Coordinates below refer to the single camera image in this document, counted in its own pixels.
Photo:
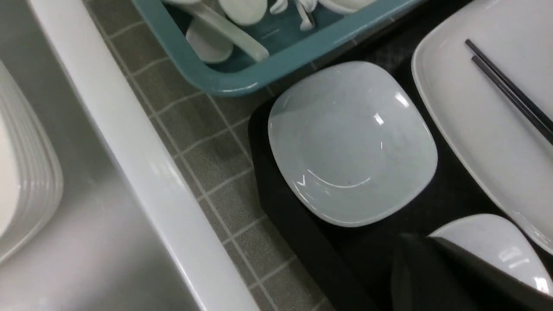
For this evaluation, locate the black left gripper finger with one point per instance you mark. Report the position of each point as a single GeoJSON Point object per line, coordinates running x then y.
{"type": "Point", "coordinates": [432, 274]}

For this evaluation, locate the large white square plate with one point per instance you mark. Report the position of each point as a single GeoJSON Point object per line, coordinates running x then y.
{"type": "Point", "coordinates": [498, 146]}

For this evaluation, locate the white rice bowl plate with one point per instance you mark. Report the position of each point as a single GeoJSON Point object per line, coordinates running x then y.
{"type": "Point", "coordinates": [351, 145]}

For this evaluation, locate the white ceramic spoon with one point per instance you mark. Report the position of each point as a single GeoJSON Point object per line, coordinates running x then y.
{"type": "Point", "coordinates": [213, 37]}
{"type": "Point", "coordinates": [244, 12]}
{"type": "Point", "coordinates": [500, 243]}

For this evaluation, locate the black chopstick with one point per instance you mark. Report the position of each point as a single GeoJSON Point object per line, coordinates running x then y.
{"type": "Point", "coordinates": [515, 100]}
{"type": "Point", "coordinates": [534, 107]}

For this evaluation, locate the grey checked tablecloth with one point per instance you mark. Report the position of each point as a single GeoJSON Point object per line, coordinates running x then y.
{"type": "Point", "coordinates": [208, 141]}

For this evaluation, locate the teal plastic bin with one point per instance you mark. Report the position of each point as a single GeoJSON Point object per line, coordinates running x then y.
{"type": "Point", "coordinates": [289, 48]}

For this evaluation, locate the large white plastic bin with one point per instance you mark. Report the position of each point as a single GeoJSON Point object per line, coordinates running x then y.
{"type": "Point", "coordinates": [129, 234]}

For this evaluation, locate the stack of white square plates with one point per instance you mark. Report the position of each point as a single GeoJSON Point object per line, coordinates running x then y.
{"type": "Point", "coordinates": [32, 181]}

